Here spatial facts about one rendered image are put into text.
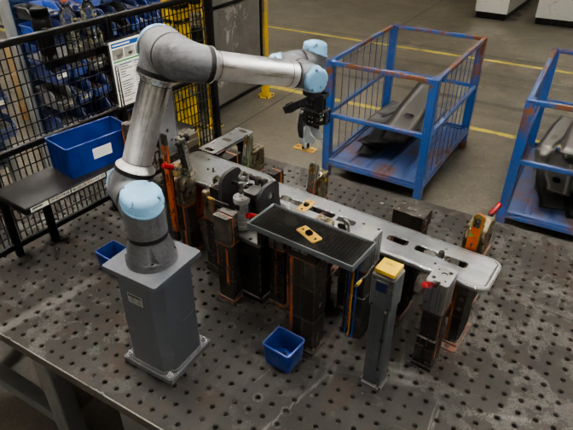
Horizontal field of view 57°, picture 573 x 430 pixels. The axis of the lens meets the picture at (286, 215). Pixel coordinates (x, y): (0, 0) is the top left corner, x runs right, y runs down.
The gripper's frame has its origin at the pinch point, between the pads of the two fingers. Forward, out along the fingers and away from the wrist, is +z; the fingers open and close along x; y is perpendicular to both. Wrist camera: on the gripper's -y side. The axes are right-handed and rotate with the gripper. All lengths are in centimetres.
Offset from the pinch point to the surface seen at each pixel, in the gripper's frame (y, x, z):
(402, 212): 33.1, 14.6, 22.6
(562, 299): 90, 44, 54
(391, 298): 53, -35, 18
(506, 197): 38, 179, 93
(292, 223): 16.6, -30.8, 10.4
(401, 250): 41.5, -3.0, 25.6
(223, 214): -12.9, -29.4, 19.2
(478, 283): 68, -5, 25
